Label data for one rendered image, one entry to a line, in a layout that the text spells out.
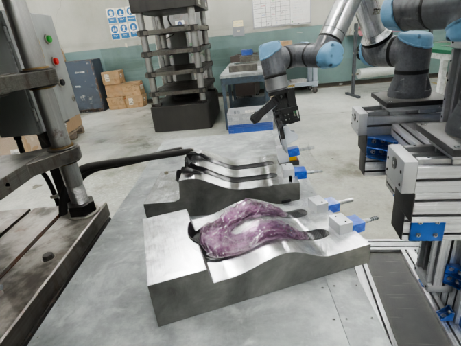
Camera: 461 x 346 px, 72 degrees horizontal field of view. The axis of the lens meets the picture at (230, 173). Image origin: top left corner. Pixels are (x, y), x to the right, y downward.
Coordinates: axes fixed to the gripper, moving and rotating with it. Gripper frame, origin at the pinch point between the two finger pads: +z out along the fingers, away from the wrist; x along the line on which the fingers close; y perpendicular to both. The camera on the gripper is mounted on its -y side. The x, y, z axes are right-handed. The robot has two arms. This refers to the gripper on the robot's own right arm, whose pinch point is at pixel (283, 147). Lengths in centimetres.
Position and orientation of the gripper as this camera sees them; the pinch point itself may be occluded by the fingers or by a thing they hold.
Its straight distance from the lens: 114.9
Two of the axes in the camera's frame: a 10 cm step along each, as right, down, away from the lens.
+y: 9.7, -2.2, -1.0
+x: 0.4, -2.7, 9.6
